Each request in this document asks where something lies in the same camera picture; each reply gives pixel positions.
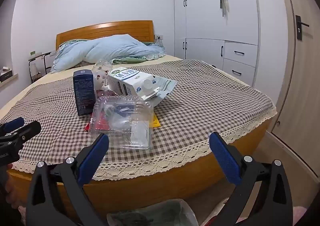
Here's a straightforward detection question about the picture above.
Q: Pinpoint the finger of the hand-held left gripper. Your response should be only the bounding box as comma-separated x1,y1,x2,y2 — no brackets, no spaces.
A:
0,121,42,151
0,117,25,134

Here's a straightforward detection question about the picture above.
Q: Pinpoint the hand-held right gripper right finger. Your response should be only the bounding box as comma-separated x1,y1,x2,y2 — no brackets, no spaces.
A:
209,131,293,226

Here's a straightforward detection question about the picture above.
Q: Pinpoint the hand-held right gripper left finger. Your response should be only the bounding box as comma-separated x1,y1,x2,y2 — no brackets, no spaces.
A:
26,133,110,226

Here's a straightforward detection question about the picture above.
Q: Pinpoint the red snack packet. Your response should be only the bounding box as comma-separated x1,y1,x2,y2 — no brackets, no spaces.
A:
84,89,120,132

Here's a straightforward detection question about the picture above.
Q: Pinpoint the clear plastic clamshell container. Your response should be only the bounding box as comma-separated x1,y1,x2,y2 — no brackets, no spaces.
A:
90,96,154,150

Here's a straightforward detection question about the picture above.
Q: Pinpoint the dark blue box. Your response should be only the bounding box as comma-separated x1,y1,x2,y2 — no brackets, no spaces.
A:
73,69,97,117

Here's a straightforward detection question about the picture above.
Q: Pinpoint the yellow packet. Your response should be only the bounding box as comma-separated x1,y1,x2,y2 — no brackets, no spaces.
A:
149,112,161,128

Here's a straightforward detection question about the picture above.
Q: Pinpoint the white milk carton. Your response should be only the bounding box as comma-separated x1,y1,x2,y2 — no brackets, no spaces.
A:
107,67,158,101

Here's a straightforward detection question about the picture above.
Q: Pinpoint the floral plastic trash bag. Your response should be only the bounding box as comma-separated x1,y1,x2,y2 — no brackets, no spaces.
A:
107,198,199,226

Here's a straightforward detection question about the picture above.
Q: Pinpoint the clear plastic wrapper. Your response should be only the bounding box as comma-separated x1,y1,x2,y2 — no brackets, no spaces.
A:
91,59,113,90

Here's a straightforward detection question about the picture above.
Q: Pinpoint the white green pouch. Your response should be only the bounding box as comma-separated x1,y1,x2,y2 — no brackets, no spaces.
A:
140,76,177,107

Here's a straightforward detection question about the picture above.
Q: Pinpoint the dark storage box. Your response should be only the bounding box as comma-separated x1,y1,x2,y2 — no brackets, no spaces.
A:
0,66,13,82

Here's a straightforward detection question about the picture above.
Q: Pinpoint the wooden bed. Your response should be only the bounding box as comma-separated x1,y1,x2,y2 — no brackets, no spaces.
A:
0,20,278,219

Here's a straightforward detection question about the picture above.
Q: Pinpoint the black bedside rack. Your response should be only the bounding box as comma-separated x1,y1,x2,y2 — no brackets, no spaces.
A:
28,52,52,84

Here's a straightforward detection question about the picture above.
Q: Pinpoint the person's right leg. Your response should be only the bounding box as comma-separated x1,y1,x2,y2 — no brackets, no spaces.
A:
291,205,316,226

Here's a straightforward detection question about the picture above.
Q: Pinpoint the light blue quilt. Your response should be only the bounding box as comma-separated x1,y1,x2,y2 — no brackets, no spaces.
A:
50,34,167,74

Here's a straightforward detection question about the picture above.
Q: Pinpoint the green ruffled pillow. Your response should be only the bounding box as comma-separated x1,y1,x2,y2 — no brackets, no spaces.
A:
111,42,167,64

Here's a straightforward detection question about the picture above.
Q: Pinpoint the cream bed sheet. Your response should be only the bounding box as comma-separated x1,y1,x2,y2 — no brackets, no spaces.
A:
0,54,191,114

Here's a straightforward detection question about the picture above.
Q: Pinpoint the white wardrobe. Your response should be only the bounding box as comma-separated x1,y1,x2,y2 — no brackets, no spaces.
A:
173,0,260,89

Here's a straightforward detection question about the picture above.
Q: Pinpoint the hanging cloth on hook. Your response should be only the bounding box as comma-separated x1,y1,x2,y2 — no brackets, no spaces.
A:
217,0,230,17

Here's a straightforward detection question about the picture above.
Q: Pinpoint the black door handle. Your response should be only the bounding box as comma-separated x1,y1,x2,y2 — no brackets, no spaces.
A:
295,15,310,40

